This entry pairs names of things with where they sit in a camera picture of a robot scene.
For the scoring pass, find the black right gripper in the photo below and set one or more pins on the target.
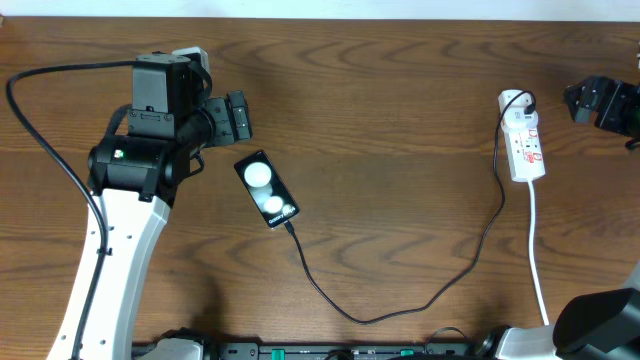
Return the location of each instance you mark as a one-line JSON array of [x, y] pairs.
[[620, 92]]

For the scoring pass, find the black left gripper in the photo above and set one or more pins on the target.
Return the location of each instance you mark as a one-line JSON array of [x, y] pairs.
[[231, 127]]

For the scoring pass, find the black smartphone with lit screen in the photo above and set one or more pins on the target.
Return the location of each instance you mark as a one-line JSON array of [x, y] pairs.
[[266, 188]]

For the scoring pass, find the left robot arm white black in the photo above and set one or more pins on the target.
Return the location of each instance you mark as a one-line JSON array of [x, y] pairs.
[[135, 171]]

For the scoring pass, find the white USB charger adapter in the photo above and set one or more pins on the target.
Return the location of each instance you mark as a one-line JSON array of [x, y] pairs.
[[522, 113]]

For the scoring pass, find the white power strip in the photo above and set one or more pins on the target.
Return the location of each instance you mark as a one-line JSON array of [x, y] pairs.
[[523, 146]]

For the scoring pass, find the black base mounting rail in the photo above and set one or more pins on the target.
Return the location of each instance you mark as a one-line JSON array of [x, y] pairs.
[[254, 351]]

